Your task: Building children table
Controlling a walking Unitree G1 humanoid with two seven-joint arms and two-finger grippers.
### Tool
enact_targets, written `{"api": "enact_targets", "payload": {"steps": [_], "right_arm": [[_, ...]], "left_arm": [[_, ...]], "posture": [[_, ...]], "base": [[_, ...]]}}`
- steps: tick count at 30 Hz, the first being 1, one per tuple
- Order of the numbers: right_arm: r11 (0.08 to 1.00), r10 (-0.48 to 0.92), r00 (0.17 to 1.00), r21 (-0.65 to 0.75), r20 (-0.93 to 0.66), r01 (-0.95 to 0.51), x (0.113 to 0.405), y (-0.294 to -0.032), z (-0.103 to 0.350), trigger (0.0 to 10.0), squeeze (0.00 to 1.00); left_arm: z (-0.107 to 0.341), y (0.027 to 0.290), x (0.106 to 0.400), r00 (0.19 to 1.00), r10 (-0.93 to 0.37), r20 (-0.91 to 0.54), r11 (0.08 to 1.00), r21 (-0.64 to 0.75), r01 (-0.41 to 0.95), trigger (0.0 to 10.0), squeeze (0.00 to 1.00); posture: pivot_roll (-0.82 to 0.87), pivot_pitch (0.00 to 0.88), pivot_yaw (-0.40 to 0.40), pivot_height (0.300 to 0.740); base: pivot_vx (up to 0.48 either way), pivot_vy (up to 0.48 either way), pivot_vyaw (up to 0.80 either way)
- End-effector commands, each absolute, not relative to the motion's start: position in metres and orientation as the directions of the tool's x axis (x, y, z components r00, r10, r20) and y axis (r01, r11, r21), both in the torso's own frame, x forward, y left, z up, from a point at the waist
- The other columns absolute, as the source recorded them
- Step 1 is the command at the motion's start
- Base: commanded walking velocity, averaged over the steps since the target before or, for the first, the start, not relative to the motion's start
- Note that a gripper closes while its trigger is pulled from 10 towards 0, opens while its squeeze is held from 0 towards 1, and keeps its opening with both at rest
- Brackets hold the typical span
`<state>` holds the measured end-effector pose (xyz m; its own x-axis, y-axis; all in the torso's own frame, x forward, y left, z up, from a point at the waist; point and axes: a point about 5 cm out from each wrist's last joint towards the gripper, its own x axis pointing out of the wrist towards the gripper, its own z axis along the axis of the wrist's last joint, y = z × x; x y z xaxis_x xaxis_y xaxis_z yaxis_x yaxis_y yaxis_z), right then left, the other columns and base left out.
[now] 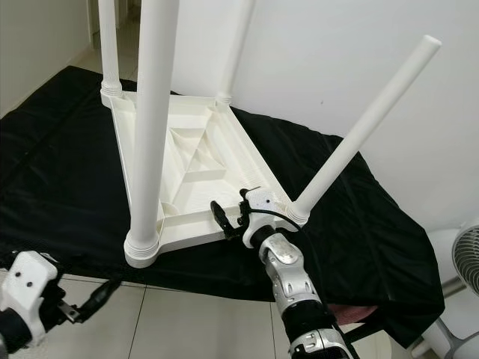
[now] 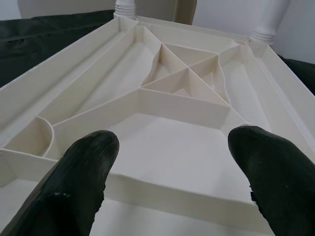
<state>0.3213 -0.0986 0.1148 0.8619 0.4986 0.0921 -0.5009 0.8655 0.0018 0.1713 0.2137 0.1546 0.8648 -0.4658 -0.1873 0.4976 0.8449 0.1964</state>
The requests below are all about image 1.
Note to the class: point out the white plastic table top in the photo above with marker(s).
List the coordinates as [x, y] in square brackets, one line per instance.
[217, 164]

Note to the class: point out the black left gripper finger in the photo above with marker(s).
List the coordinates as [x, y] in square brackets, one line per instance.
[101, 295]

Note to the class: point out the pink stool seat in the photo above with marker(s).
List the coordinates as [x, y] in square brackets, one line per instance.
[352, 314]

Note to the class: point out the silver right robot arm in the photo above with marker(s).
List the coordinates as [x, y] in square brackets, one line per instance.
[292, 280]

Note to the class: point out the white plastic table leg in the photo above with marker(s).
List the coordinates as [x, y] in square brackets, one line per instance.
[153, 127]
[236, 45]
[367, 127]
[109, 45]

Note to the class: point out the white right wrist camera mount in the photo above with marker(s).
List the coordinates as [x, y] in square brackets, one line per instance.
[262, 213]

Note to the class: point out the black tablecloth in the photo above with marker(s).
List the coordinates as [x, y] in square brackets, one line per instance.
[359, 247]

